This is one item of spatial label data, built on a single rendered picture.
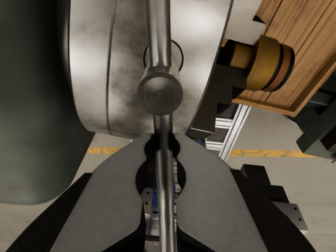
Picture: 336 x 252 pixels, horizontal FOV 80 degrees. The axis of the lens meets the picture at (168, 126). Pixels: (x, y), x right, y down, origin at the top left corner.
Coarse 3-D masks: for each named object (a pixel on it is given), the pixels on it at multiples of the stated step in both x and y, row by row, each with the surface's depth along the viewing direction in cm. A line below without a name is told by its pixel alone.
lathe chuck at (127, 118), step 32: (128, 0) 15; (192, 0) 16; (224, 0) 16; (128, 32) 16; (192, 32) 16; (224, 32) 17; (128, 64) 17; (192, 64) 17; (128, 96) 19; (192, 96) 19; (128, 128) 23
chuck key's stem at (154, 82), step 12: (144, 72) 11; (156, 72) 9; (168, 72) 9; (144, 84) 9; (156, 84) 9; (168, 84) 9; (180, 84) 9; (144, 96) 10; (156, 96) 10; (168, 96) 10; (180, 96) 10; (144, 108) 10; (156, 108) 10; (168, 108) 10
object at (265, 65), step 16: (224, 48) 34; (240, 48) 29; (256, 48) 28; (272, 48) 29; (288, 48) 30; (224, 64) 35; (240, 64) 30; (256, 64) 28; (272, 64) 29; (288, 64) 29; (256, 80) 30; (272, 80) 30
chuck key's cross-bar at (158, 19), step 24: (144, 0) 9; (168, 0) 9; (168, 24) 10; (168, 48) 10; (168, 120) 12; (168, 144) 13; (168, 168) 13; (168, 192) 14; (168, 216) 14; (168, 240) 15
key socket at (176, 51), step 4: (172, 40) 17; (172, 44) 17; (176, 44) 17; (172, 48) 17; (176, 48) 17; (172, 52) 17; (176, 52) 17; (180, 52) 17; (144, 56) 17; (176, 56) 17; (180, 56) 17; (144, 60) 17; (148, 60) 17; (176, 60) 17; (180, 60) 17; (180, 64) 17
